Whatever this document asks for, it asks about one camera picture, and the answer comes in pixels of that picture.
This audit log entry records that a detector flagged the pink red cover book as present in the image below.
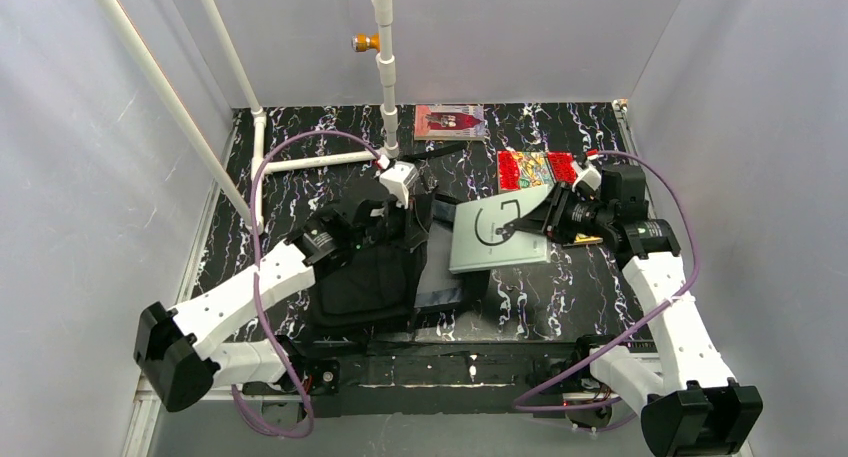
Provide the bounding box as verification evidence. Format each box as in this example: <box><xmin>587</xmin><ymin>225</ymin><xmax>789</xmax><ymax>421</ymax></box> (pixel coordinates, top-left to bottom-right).
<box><xmin>414</xmin><ymin>104</ymin><xmax>489</xmax><ymax>141</ymax></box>

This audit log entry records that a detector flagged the orange knob on pipe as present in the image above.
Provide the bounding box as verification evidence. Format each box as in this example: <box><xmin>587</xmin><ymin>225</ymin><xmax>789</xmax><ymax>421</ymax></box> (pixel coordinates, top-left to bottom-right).
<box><xmin>351</xmin><ymin>33</ymin><xmax>381</xmax><ymax>53</ymax></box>

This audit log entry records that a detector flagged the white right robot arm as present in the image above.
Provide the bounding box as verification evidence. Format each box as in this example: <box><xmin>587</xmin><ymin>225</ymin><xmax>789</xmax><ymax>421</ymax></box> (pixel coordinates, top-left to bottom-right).
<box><xmin>504</xmin><ymin>165</ymin><xmax>763</xmax><ymax>456</ymax></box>

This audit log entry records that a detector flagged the red colourful cover book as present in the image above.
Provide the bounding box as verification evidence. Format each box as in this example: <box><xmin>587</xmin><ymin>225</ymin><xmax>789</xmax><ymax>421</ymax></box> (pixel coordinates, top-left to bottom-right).
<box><xmin>497</xmin><ymin>150</ymin><xmax>577</xmax><ymax>193</ymax></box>

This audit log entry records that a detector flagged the aluminium rail frame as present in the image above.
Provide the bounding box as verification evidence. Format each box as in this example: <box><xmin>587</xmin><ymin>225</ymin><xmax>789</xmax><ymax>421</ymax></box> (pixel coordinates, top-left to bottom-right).
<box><xmin>148</xmin><ymin>102</ymin><xmax>652</xmax><ymax>456</ymax></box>

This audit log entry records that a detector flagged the black student backpack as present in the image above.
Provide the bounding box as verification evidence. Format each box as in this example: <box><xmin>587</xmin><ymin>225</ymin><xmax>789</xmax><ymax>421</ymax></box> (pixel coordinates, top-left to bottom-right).
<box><xmin>287</xmin><ymin>177</ymin><xmax>491</xmax><ymax>333</ymax></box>

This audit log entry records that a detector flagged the pale green Gatsby book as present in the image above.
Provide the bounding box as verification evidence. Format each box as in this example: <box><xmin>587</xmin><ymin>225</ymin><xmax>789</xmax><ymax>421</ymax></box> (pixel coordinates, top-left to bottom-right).
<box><xmin>449</xmin><ymin>185</ymin><xmax>552</xmax><ymax>274</ymax></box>

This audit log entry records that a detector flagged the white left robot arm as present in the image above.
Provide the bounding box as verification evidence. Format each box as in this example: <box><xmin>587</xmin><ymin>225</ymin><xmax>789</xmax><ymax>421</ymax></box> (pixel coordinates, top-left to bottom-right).
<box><xmin>134</xmin><ymin>197</ymin><xmax>428</xmax><ymax>412</ymax></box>

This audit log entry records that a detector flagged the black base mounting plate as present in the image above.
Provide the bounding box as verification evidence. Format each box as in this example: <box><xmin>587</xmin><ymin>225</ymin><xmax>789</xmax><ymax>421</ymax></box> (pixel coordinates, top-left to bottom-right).
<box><xmin>282</xmin><ymin>339</ymin><xmax>579</xmax><ymax>418</ymax></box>

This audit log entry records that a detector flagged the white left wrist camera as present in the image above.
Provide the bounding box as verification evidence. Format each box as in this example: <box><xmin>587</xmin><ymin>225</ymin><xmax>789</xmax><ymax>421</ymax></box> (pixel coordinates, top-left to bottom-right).
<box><xmin>378</xmin><ymin>160</ymin><xmax>419</xmax><ymax>208</ymax></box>

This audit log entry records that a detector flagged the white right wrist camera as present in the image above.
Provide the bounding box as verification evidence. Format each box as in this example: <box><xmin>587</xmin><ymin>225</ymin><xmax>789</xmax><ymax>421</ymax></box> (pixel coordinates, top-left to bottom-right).
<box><xmin>571</xmin><ymin>149</ymin><xmax>602</xmax><ymax>198</ymax></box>

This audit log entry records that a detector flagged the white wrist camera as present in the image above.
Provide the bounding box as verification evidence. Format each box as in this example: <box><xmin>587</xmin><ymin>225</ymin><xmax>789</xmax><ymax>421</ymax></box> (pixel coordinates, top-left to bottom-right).
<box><xmin>378</xmin><ymin>160</ymin><xmax>419</xmax><ymax>208</ymax></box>
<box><xmin>571</xmin><ymin>149</ymin><xmax>602</xmax><ymax>198</ymax></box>

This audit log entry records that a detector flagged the yellow picture cover book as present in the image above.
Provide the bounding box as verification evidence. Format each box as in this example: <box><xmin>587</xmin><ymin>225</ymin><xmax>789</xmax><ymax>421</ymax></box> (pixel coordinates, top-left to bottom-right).
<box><xmin>572</xmin><ymin>234</ymin><xmax>603</xmax><ymax>245</ymax></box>

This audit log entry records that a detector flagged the white PVC pipe frame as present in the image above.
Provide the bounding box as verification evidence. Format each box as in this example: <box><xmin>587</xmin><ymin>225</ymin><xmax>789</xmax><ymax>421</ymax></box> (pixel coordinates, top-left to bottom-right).
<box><xmin>79</xmin><ymin>0</ymin><xmax>401</xmax><ymax>237</ymax></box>

